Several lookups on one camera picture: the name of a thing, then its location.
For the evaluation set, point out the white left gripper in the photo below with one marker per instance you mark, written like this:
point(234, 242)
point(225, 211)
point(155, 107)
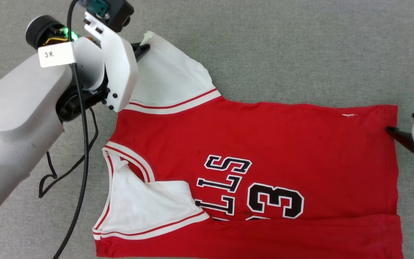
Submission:
point(120, 68)

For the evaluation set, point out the red and white basketball jersey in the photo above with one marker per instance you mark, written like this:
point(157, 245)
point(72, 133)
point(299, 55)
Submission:
point(264, 136)

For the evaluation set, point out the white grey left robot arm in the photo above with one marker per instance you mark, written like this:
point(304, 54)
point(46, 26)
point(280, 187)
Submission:
point(13, 115)

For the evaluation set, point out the white paper label tag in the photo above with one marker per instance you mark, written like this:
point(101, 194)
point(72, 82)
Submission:
point(56, 54)

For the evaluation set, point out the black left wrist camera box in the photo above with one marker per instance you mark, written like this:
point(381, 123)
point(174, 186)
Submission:
point(119, 12)

